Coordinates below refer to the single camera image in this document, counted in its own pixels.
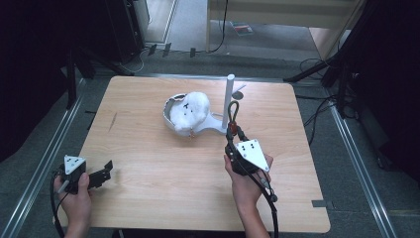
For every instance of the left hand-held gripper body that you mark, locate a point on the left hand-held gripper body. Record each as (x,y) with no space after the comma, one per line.
(74,172)

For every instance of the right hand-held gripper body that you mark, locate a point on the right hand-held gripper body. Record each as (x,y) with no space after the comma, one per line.
(246,157)

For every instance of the white bowl stand with pole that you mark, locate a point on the white bowl stand with pole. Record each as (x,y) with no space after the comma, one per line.
(228,99)

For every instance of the white fluffy pouch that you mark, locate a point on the white fluffy pouch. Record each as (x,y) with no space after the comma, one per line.
(190,110)

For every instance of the person's right hand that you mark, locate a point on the person's right hand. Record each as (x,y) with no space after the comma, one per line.
(247,185)

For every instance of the person's left hand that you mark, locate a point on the person's left hand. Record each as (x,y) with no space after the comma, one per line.
(77,205)

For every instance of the grey tape piece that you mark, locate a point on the grey tape piece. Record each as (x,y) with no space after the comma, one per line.
(319,203)

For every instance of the black tripod stand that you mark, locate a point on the black tripod stand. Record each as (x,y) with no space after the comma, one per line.
(317,69)

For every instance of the red booklet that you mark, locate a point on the red booklet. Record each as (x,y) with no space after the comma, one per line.
(242,28)

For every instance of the light wooden furniture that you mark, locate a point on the light wooden furniture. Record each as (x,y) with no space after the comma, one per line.
(284,13)

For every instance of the black cabinet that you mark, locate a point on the black cabinet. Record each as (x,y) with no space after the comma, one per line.
(127,29)

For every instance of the metal floor rail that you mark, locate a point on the metal floor rail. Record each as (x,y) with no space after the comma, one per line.
(39,158)
(360,165)

